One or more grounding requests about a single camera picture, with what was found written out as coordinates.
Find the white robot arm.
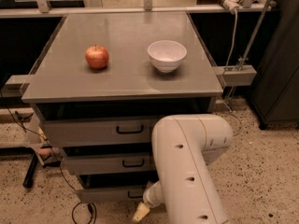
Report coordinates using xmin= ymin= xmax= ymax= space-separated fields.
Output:
xmin=133 ymin=114 xmax=233 ymax=224

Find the grey drawer cabinet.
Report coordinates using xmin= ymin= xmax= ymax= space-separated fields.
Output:
xmin=21 ymin=11 xmax=224 ymax=203

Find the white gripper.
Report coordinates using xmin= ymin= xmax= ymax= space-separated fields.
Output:
xmin=132 ymin=186 xmax=159 ymax=223

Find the dark cabinet on right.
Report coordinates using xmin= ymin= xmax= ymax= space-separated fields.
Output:
xmin=248 ymin=0 xmax=299 ymax=130

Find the white bowl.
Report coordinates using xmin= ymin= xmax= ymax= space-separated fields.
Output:
xmin=148 ymin=40 xmax=187 ymax=73

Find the grey top drawer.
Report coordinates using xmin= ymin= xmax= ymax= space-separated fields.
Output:
xmin=42 ymin=116 xmax=161 ymax=147

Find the grey drawer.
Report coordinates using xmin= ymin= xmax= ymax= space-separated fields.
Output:
xmin=64 ymin=152 xmax=155 ymax=175
xmin=42 ymin=116 xmax=161 ymax=147
xmin=77 ymin=171 xmax=158 ymax=203

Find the grey bottom drawer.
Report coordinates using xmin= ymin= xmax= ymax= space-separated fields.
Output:
xmin=77 ymin=171 xmax=158 ymax=203

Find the grey metal side bracket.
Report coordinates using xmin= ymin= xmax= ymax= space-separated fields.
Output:
xmin=213 ymin=65 xmax=257 ymax=88

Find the grey middle drawer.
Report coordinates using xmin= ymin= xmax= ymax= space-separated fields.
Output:
xmin=64 ymin=152 xmax=155 ymax=175

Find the black floor cable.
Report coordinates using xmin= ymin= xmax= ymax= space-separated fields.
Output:
xmin=0 ymin=103 xmax=98 ymax=224

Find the grey metal rail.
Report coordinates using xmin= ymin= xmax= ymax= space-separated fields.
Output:
xmin=0 ymin=3 xmax=277 ymax=20

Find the black bar on floor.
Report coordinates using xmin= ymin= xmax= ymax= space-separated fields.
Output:
xmin=22 ymin=154 xmax=38 ymax=189

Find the red apple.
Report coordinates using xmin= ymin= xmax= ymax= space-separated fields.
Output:
xmin=85 ymin=45 xmax=109 ymax=70

